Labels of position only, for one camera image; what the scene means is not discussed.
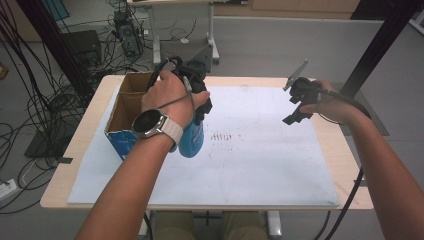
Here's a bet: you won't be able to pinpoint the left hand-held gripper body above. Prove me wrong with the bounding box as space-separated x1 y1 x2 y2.
172 43 215 116

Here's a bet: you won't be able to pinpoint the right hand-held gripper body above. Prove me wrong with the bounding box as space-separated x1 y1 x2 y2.
282 58 324 105

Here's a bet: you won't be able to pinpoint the blue liquid bottle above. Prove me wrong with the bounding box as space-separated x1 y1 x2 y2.
177 119 205 159

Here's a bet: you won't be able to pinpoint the blue cardboard box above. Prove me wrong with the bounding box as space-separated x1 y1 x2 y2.
103 71 158 162

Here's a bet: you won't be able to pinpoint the person's right hand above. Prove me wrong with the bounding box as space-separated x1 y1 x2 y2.
299 79 364 125

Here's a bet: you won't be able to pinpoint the person's left hand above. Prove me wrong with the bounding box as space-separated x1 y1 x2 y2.
140 69 211 130

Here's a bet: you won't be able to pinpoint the white table mat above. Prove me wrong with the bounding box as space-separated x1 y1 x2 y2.
66 84 341 208

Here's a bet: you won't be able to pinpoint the light wooden table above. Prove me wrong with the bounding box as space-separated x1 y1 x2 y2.
39 74 375 212

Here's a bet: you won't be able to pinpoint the black computer tower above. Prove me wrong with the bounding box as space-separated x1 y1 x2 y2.
112 9 145 58

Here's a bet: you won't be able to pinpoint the white table leg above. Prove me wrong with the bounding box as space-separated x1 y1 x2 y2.
265 210 283 240

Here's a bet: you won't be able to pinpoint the person's legs in khaki trousers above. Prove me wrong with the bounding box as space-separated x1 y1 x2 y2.
153 211 268 240

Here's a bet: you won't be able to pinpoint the black box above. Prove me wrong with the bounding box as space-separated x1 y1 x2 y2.
60 29 103 68

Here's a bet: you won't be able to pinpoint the white power strip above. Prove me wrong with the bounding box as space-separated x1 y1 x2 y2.
0 178 18 202

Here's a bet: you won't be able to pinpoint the thin grey wrist cord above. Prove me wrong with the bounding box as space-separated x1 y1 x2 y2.
155 75 198 118

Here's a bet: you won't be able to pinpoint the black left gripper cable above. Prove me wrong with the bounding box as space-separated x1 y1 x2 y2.
145 55 185 90

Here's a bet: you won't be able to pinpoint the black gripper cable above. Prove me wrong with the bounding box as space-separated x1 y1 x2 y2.
318 87 372 240
145 55 185 90

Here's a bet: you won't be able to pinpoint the white desk frame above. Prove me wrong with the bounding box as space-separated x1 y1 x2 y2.
127 0 222 66

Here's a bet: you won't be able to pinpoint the wristwatch with beige strap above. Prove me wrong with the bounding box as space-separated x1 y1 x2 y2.
131 107 185 146

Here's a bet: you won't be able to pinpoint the black metal post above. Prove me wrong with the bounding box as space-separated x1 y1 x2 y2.
14 0 94 104
339 0 424 98

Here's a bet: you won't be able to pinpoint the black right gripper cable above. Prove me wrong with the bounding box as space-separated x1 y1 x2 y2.
318 87 372 240

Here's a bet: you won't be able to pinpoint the thin black cable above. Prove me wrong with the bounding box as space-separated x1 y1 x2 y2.
314 210 332 240

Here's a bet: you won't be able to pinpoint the black floor base plate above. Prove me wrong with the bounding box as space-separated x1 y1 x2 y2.
23 127 74 160

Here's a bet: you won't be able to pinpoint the tangle of black floor cables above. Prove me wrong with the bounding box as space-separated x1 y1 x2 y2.
0 0 148 215

